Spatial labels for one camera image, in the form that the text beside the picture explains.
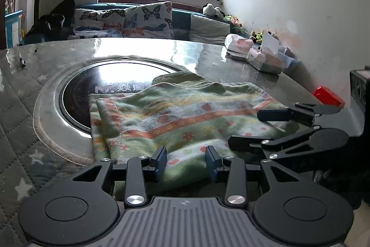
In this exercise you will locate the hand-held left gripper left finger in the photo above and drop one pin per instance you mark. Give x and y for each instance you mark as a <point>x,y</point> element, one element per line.
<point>161,160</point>

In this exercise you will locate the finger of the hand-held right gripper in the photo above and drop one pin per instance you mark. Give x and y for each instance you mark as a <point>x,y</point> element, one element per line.
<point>245,142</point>
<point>271,115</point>

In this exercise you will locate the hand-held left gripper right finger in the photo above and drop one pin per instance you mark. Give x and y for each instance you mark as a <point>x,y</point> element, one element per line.
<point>212,161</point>

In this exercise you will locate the green floral garment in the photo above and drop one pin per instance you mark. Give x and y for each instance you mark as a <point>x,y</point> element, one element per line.
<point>173,119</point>

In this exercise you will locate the red plastic stool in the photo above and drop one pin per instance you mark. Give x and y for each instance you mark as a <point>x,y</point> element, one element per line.
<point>328,96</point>

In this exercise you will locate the clear plastic storage box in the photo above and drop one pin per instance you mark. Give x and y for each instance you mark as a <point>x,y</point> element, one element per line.
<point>287,57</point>

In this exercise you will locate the white flat box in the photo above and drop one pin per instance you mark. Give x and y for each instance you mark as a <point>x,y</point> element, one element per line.
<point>235,55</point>

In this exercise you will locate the white paper sheet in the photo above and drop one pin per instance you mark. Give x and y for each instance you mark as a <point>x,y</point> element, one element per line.
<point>268,41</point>

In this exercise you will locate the pink white tissue pack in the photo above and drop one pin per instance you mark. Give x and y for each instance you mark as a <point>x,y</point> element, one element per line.
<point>241,44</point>

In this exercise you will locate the brown plush toy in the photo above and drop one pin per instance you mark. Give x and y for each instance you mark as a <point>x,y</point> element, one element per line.
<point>255,36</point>

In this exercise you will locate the pink plush toy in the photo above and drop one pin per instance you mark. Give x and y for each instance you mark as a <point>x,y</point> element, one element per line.
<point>235,21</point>

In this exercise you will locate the grey cushion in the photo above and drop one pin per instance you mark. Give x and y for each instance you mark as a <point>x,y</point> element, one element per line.
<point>208,30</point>

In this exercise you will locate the black round induction cooktop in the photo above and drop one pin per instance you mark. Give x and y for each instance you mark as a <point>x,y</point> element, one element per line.
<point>78,90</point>

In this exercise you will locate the black and white plush toy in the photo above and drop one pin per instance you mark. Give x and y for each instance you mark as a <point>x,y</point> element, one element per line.
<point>212,10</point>

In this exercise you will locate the blue sofa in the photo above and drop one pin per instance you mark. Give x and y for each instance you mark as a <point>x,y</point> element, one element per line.
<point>180,22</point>

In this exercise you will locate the large butterfly print pillow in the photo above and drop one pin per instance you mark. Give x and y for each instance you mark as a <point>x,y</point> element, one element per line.
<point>147,18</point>

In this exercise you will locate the metal pen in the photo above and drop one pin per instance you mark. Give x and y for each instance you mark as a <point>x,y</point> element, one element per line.
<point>21,59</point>

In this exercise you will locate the black clothing pile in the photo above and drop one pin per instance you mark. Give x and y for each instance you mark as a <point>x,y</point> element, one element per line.
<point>49,24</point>

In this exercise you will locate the blue white bin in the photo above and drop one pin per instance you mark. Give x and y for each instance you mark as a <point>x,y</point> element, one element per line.
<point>13,28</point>

